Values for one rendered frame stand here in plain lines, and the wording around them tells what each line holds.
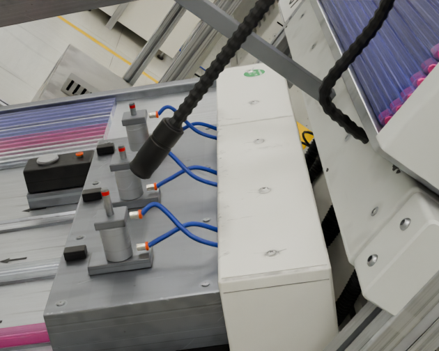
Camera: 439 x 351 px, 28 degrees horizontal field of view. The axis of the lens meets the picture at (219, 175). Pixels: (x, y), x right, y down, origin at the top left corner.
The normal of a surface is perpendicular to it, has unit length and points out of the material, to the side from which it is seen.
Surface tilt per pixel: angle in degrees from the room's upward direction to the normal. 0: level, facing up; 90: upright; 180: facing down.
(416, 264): 90
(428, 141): 90
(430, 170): 90
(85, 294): 44
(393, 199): 90
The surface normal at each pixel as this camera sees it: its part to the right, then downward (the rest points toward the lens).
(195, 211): -0.15, -0.90
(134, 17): 0.00, 0.42
